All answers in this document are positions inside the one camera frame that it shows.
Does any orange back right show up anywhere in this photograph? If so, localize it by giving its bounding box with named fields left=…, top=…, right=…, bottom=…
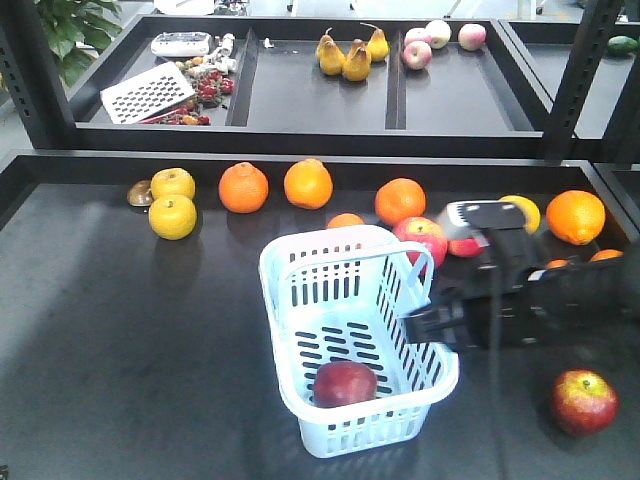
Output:
left=284, top=158, right=333, bottom=210

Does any black wooden fruit display table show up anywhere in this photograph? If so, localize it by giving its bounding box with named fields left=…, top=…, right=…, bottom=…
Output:
left=1, top=152, right=639, bottom=479

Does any brown yellow pear right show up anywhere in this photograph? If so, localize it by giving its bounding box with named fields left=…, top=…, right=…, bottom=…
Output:
left=361, top=22, right=390, bottom=63

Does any small orange left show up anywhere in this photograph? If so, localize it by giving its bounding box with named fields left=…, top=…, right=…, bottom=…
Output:
left=546, top=259, right=570, bottom=269

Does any white perforated grater board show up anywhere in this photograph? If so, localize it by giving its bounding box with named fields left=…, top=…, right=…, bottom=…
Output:
left=100, top=62, right=195, bottom=125

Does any orange back left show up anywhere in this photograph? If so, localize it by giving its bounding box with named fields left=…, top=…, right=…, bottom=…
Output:
left=218, top=162, right=269, bottom=214

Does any small orange near centre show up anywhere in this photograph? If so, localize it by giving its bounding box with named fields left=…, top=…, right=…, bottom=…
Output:
left=326, top=212, right=365, bottom=229

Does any pink red apple left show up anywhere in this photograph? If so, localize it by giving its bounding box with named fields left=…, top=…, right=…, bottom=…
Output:
left=393, top=216, right=448, bottom=269

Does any pink peach apple right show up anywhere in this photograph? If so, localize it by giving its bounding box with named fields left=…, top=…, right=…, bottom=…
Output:
left=458, top=23, right=486, bottom=51

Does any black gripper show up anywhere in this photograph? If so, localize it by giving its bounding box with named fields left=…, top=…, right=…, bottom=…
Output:
left=403, top=200, right=539, bottom=352

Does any brown yellow pear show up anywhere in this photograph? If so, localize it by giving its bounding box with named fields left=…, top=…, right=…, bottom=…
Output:
left=342, top=39, right=371, bottom=82
left=316, top=28, right=346, bottom=76
left=361, top=22, right=390, bottom=63

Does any dark green avocado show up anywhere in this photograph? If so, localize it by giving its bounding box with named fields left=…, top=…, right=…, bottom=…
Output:
left=606, top=35, right=639, bottom=58

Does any green potted plant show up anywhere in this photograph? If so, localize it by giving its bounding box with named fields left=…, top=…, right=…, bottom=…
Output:
left=34, top=0, right=122, bottom=87

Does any brown yellow pear left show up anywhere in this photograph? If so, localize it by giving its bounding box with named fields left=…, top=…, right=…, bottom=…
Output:
left=316, top=28, right=346, bottom=76

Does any pink peach apple middle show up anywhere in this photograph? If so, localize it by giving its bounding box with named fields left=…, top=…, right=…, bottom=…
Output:
left=425, top=19, right=451, bottom=50

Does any large orange with navel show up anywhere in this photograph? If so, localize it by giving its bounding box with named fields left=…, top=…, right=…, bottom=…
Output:
left=545, top=190, right=606, bottom=246

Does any pink peach apple left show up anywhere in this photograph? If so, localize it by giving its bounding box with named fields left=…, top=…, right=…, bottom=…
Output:
left=402, top=40, right=432, bottom=71

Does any yellow orange fruit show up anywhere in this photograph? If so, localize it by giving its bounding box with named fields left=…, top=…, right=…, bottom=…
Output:
left=500, top=195, right=541, bottom=235

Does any pink red apple right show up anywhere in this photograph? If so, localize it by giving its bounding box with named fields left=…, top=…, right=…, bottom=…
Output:
left=448, top=238, right=485, bottom=258

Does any brown yellow pear front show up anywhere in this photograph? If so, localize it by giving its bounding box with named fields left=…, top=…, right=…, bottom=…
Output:
left=342, top=39, right=371, bottom=82

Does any yellow citrus front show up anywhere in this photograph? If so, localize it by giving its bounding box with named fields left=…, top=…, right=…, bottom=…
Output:
left=148, top=194, right=197, bottom=240

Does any pink peach apple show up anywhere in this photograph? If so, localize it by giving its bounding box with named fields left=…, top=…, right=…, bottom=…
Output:
left=402, top=40, right=432, bottom=71
left=458, top=23, right=486, bottom=51
left=425, top=19, right=451, bottom=50

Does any orange behind pink apples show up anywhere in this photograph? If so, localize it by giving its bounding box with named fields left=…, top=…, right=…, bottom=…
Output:
left=374, top=178, right=427, bottom=226

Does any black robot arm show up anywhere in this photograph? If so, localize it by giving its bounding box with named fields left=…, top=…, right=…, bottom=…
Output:
left=403, top=200, right=639, bottom=351

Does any black upper display shelf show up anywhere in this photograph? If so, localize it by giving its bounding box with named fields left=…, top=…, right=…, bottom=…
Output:
left=0, top=0, right=640, bottom=161

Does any small orange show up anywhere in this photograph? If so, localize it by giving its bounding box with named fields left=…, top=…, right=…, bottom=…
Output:
left=326, top=212, right=365, bottom=229
left=546, top=259, right=570, bottom=269
left=590, top=249, right=624, bottom=262

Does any pile of red cherries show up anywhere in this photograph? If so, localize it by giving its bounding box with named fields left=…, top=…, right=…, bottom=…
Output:
left=139, top=69, right=235, bottom=126

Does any light blue plastic basket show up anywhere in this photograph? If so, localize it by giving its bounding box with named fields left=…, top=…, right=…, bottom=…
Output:
left=258, top=225, right=459, bottom=458

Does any pink red apple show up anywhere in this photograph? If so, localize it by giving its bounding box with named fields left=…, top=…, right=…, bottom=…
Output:
left=393, top=216, right=448, bottom=269
left=448, top=238, right=485, bottom=258

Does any brown kiwi fruit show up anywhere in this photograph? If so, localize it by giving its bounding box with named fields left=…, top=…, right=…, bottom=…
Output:
left=126, top=180, right=154, bottom=207

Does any small orange right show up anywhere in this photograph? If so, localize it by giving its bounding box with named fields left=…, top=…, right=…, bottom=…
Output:
left=590, top=249, right=624, bottom=262

